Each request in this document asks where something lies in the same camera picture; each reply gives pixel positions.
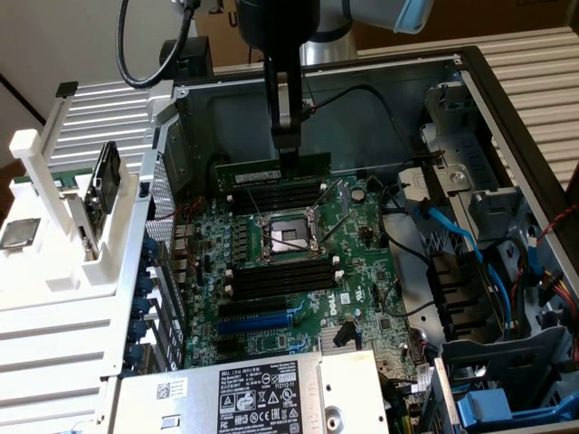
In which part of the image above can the grey metal disk bay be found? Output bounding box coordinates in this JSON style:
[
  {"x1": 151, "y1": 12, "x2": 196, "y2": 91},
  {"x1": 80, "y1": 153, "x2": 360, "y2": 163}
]
[{"x1": 420, "y1": 80, "x2": 557, "y2": 281}]

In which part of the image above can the green RAM stick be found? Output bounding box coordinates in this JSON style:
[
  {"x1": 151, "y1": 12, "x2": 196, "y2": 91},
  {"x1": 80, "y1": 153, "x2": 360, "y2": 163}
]
[
  {"x1": 214, "y1": 152, "x2": 332, "y2": 190},
  {"x1": 12, "y1": 170, "x2": 78, "y2": 190}
]

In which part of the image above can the thin metal locking lever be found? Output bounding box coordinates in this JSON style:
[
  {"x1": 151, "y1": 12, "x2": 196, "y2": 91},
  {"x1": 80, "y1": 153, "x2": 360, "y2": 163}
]
[
  {"x1": 321, "y1": 211, "x2": 357, "y2": 243},
  {"x1": 246, "y1": 187, "x2": 266, "y2": 221}
]

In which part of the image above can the thin black wire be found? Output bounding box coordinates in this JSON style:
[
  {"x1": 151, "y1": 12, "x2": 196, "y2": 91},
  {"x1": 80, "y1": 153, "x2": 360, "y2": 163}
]
[{"x1": 300, "y1": 84, "x2": 447, "y2": 164}]

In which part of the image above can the bright blue caddy handle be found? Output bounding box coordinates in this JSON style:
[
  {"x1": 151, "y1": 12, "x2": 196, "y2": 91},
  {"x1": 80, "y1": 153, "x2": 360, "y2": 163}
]
[{"x1": 455, "y1": 387, "x2": 579, "y2": 429}]

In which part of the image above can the blue expansion slot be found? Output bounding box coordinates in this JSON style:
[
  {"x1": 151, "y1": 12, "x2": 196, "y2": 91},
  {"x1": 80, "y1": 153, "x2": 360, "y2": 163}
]
[{"x1": 216, "y1": 311, "x2": 293, "y2": 336}]

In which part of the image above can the silver CPU chip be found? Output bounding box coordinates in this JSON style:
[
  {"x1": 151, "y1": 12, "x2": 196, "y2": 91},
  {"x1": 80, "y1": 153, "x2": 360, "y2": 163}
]
[{"x1": 0, "y1": 218, "x2": 43, "y2": 250}]

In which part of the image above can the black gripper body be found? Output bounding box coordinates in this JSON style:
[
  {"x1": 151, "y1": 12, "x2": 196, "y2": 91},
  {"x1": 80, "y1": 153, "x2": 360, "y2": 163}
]
[{"x1": 236, "y1": 0, "x2": 318, "y2": 51}]

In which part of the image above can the rear port block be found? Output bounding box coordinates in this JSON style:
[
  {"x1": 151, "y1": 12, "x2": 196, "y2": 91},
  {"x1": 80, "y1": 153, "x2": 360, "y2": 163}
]
[{"x1": 171, "y1": 223, "x2": 196, "y2": 290}]

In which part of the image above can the open PC case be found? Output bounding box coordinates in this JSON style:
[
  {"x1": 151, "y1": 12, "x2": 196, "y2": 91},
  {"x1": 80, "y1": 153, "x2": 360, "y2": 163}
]
[{"x1": 106, "y1": 44, "x2": 579, "y2": 434}]

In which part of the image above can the silver power supply unit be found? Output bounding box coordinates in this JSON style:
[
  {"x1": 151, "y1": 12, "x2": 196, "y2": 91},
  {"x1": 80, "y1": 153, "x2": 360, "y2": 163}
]
[{"x1": 108, "y1": 347, "x2": 391, "y2": 434}]

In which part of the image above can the red black twisted wire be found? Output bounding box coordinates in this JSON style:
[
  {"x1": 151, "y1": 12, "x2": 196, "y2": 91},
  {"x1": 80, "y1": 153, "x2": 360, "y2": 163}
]
[{"x1": 540, "y1": 203, "x2": 579, "y2": 237}]

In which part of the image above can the flat blue data wire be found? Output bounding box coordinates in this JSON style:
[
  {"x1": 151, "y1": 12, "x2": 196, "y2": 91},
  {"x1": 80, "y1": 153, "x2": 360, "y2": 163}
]
[{"x1": 418, "y1": 201, "x2": 521, "y2": 331}]

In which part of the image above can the white parts rack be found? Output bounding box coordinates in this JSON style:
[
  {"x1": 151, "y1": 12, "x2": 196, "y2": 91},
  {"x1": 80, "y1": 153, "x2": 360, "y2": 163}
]
[{"x1": 0, "y1": 128, "x2": 141, "y2": 314}]

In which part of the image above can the brown cardboard box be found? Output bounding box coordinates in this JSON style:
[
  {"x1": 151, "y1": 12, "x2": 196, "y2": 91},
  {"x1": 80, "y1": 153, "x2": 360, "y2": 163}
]
[
  {"x1": 194, "y1": 0, "x2": 268, "y2": 69},
  {"x1": 352, "y1": 0, "x2": 579, "y2": 49}
]

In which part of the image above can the thick black camera cable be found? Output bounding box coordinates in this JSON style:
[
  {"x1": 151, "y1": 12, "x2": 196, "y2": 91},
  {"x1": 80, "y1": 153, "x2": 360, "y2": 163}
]
[{"x1": 116, "y1": 0, "x2": 201, "y2": 90}]

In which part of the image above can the blue plastic disk bay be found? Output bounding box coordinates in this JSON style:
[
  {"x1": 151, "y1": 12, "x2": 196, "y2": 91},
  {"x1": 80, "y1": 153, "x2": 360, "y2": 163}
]
[{"x1": 432, "y1": 325, "x2": 579, "y2": 434}]

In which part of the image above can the black box device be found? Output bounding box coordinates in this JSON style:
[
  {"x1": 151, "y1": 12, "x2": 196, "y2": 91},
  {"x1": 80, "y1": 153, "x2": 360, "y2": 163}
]
[{"x1": 160, "y1": 35, "x2": 214, "y2": 82}]

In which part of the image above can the red yellow power wire bundle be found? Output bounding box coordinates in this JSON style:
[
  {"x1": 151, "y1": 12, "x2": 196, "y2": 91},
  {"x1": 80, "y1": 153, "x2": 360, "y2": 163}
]
[{"x1": 542, "y1": 266, "x2": 579, "y2": 349}]

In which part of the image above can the green motherboard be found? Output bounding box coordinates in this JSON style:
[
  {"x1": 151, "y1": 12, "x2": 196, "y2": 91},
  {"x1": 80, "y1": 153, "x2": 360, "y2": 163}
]
[{"x1": 174, "y1": 174, "x2": 436, "y2": 386}]

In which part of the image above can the silver chipset heatsink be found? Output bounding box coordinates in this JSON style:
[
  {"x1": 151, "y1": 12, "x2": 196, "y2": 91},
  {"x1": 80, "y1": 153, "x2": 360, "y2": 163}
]
[{"x1": 319, "y1": 324, "x2": 363, "y2": 350}]

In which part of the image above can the CPU socket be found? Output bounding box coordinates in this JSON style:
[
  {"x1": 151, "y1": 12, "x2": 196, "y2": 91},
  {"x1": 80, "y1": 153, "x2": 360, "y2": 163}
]
[{"x1": 254, "y1": 204, "x2": 330, "y2": 267}]

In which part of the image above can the long black expansion slot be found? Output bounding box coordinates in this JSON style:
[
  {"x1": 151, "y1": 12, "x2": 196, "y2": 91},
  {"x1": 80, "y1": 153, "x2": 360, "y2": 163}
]
[{"x1": 217, "y1": 297, "x2": 288, "y2": 320}]

